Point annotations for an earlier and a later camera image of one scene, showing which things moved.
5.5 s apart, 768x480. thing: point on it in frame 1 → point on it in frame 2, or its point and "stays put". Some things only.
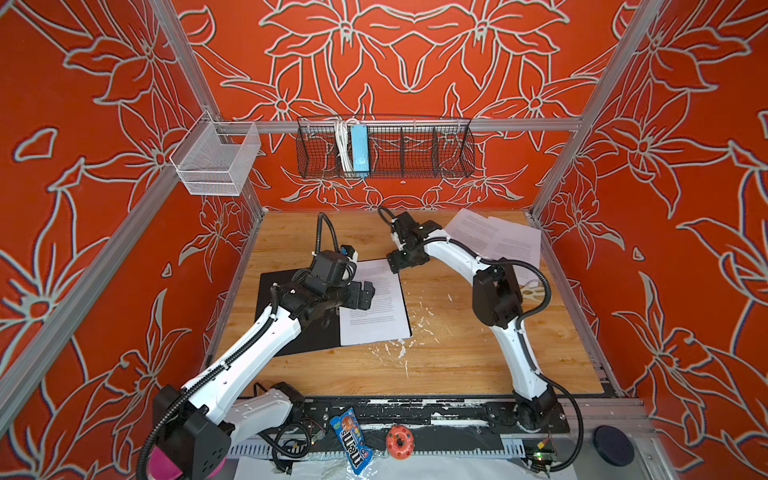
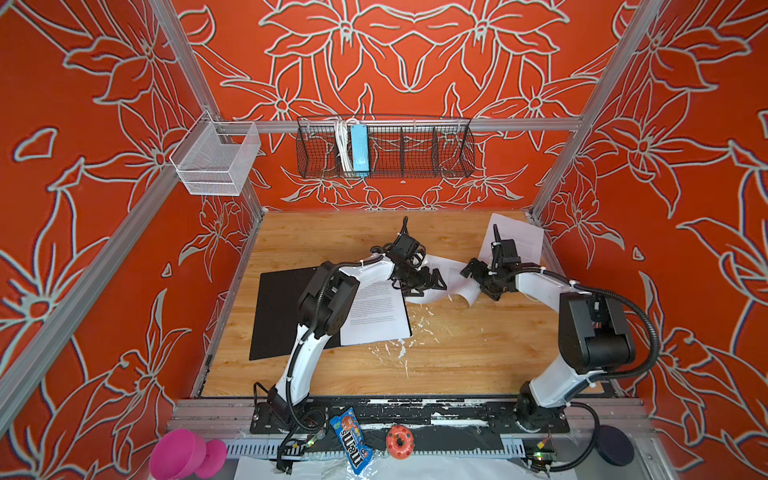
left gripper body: [352, 295] → [415, 279]
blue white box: [360, 148] stays put
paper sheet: [475, 231] → [456, 282]
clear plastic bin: [215, 158] stays put
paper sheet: [513, 242] stays put
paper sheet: [386, 318] stays put
